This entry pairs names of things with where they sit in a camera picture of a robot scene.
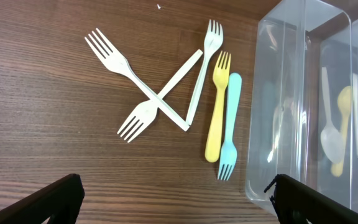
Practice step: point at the white fork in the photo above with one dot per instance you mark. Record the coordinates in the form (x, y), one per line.
(212, 42)
(115, 62)

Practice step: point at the clear white spoon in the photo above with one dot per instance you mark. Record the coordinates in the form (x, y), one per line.
(331, 139)

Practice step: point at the yellow plastic fork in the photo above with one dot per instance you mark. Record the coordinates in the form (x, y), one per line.
(220, 79)

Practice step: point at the left clear plastic container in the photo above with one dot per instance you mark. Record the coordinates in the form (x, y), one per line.
(287, 110)

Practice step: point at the right clear plastic container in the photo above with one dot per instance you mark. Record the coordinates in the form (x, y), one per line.
(333, 30)

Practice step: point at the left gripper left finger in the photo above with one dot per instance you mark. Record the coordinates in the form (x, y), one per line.
(59, 202)

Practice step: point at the light blue plastic fork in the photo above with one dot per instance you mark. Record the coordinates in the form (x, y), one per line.
(228, 155)

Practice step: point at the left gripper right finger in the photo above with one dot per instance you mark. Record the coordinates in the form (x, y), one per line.
(294, 203)

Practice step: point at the clear plastic container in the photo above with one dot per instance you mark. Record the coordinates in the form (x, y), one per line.
(287, 110)
(333, 30)

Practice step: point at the white fork crossing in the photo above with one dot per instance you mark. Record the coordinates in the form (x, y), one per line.
(145, 112)

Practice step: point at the yellow plastic spoon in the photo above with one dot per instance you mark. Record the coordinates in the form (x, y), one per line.
(344, 105)

